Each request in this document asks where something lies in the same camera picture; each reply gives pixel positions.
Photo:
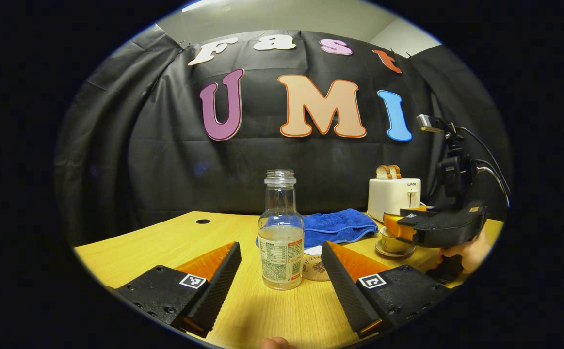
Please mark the clear water bottle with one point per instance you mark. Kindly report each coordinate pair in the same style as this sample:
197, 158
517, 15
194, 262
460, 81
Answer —
281, 261

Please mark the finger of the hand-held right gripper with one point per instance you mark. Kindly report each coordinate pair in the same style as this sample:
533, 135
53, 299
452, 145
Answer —
405, 220
417, 209

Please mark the cream teacup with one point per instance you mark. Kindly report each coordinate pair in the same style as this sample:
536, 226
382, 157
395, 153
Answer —
391, 245

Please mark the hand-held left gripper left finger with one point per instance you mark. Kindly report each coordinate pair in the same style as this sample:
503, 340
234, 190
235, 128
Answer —
218, 291

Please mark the cream toaster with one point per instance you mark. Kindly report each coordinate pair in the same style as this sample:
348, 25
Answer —
391, 198

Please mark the round cork coaster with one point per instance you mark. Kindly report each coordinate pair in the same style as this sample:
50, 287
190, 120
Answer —
314, 269

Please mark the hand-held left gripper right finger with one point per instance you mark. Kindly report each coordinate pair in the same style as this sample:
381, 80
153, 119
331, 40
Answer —
342, 291

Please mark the toast bread slice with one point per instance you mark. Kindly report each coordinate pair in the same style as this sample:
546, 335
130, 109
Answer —
383, 172
396, 171

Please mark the black backdrop cloth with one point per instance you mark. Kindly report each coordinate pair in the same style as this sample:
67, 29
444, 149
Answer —
165, 169

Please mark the cream saucer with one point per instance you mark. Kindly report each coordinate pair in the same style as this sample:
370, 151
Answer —
395, 255

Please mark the blue towel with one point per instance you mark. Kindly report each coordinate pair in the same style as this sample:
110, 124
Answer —
335, 225

